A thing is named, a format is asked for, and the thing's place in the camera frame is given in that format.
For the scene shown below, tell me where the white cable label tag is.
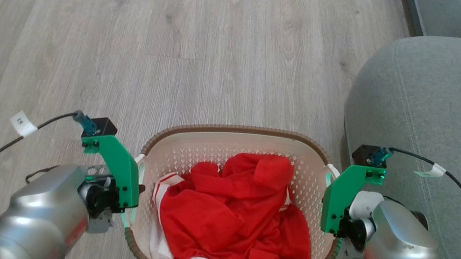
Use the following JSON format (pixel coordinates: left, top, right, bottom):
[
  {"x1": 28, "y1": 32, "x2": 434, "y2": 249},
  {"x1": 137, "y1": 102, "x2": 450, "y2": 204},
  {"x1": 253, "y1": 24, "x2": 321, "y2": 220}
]
[
  {"x1": 8, "y1": 109, "x2": 41, "y2": 139},
  {"x1": 413, "y1": 160, "x2": 447, "y2": 181}
]

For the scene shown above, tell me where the white laundry basket brown rim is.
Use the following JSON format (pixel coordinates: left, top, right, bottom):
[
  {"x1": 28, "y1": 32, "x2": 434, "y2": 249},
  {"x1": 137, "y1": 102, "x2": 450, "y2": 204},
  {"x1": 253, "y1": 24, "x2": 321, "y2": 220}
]
[{"x1": 118, "y1": 106, "x2": 359, "y2": 259}]

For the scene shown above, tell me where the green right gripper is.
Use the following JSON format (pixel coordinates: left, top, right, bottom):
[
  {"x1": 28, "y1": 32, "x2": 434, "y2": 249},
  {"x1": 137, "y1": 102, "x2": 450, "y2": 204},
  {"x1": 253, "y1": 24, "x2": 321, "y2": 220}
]
[{"x1": 316, "y1": 159, "x2": 388, "y2": 252}]

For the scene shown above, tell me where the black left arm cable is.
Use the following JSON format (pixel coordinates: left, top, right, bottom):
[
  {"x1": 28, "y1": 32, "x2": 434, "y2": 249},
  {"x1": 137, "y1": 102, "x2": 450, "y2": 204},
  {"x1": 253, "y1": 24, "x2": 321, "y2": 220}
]
[{"x1": 0, "y1": 96, "x2": 100, "y2": 259}]

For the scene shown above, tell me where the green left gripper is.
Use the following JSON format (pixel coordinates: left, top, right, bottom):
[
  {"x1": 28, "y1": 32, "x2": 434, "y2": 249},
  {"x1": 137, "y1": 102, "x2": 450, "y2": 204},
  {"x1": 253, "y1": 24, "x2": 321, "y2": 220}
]
[{"x1": 68, "y1": 130, "x2": 154, "y2": 229}]

